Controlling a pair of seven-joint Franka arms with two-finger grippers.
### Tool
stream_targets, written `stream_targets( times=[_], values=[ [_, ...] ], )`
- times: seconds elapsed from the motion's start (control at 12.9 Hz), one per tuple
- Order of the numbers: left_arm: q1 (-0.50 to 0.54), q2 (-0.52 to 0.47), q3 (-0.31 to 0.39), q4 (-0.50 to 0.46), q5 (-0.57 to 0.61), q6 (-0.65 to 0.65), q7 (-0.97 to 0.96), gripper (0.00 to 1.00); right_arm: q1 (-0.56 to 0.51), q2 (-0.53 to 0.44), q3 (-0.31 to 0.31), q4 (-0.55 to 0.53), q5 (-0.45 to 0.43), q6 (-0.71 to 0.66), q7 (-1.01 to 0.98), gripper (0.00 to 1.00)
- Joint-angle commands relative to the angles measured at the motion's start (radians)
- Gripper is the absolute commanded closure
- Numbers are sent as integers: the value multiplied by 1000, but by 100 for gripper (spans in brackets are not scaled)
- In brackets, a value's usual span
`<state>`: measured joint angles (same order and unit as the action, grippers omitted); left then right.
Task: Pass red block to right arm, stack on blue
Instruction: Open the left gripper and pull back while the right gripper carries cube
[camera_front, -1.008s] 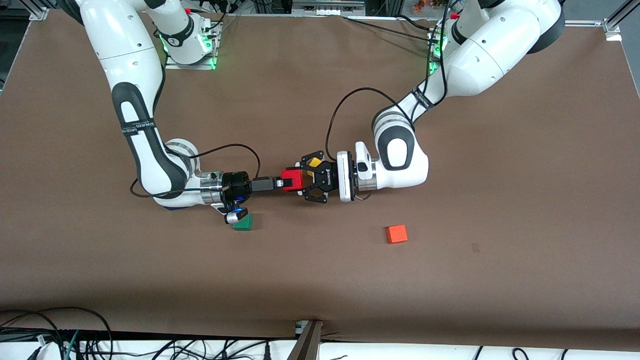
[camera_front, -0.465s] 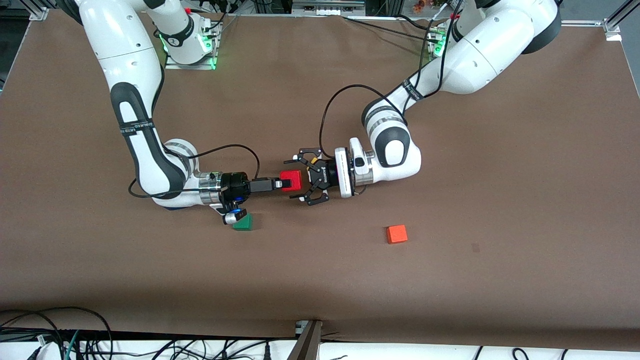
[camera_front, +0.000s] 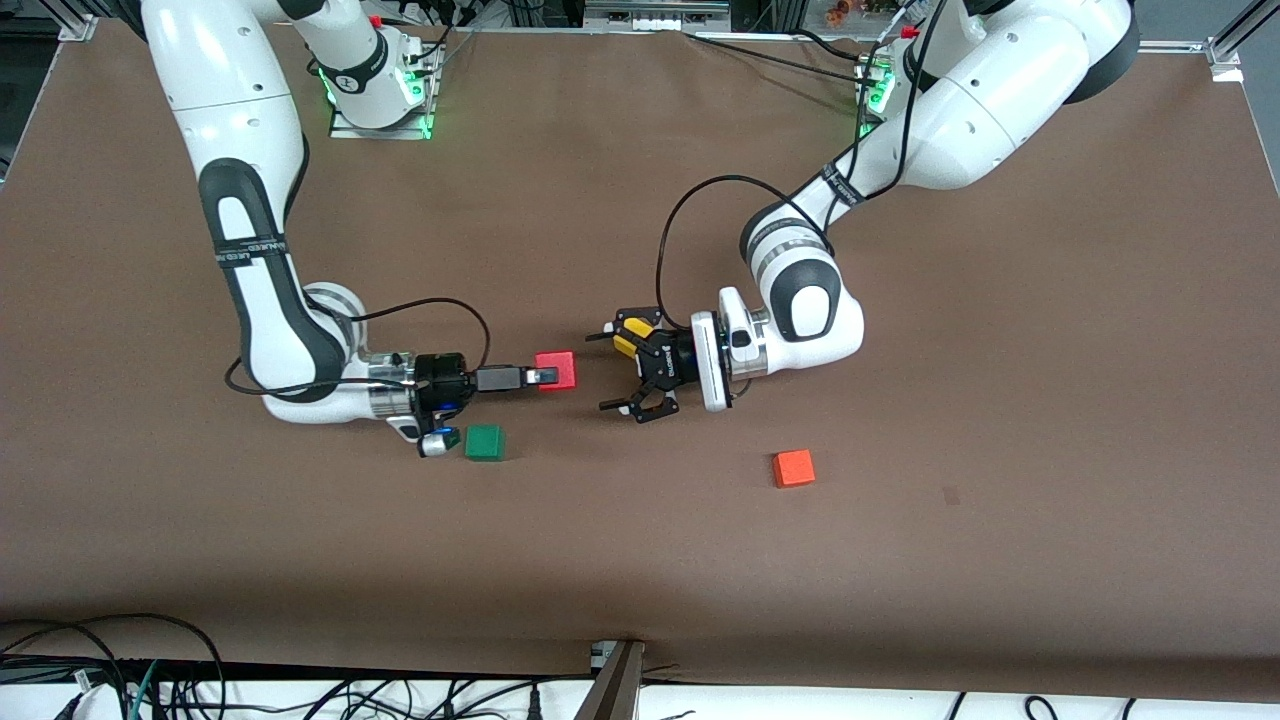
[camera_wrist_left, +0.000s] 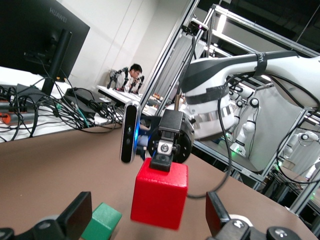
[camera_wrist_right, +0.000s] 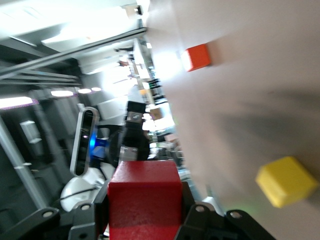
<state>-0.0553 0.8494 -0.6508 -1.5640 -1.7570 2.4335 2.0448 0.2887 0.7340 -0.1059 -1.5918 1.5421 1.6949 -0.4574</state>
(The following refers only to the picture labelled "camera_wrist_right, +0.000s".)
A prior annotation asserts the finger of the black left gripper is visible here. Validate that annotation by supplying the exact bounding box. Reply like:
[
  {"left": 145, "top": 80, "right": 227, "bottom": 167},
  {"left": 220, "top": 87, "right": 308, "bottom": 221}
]
[
  {"left": 124, "top": 100, "right": 147, "bottom": 128},
  {"left": 119, "top": 146, "right": 150, "bottom": 163}
]

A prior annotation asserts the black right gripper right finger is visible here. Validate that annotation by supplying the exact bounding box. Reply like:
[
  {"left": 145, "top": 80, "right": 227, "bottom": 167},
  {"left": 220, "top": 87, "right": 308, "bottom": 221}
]
[{"left": 174, "top": 181, "right": 276, "bottom": 240}]

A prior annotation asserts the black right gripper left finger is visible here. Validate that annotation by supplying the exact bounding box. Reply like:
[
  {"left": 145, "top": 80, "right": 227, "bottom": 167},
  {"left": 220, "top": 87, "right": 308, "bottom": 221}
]
[{"left": 0, "top": 189, "right": 111, "bottom": 240}]

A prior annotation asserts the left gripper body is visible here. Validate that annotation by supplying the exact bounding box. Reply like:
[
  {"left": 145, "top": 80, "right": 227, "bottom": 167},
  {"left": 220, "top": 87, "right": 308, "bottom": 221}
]
[{"left": 107, "top": 124, "right": 151, "bottom": 163}]

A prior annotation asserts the red wooden block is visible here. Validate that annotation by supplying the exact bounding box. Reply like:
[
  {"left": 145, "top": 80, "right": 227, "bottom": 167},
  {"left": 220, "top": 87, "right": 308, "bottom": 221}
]
[{"left": 106, "top": 160, "right": 184, "bottom": 240}]

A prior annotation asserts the orange wooden block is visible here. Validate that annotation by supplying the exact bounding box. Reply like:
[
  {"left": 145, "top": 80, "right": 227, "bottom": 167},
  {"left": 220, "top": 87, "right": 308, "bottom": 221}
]
[{"left": 180, "top": 43, "right": 211, "bottom": 73}]

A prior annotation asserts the yellow wooden block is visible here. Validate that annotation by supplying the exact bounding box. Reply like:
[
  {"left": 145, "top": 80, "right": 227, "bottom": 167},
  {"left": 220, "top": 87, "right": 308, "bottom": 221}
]
[{"left": 255, "top": 156, "right": 320, "bottom": 209}]

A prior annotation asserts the brown paper table cover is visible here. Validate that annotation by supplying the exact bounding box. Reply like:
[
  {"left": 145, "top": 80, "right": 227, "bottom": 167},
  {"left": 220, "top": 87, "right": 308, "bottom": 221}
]
[{"left": 146, "top": 0, "right": 320, "bottom": 240}]

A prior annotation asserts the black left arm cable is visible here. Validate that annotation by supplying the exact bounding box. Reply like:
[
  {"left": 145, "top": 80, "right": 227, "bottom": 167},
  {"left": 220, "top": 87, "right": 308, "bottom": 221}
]
[{"left": 59, "top": 186, "right": 97, "bottom": 201}]

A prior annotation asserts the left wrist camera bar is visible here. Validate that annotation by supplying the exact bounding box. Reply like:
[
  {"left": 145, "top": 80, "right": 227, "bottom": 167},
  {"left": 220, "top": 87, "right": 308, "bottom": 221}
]
[{"left": 69, "top": 106, "right": 101, "bottom": 178}]

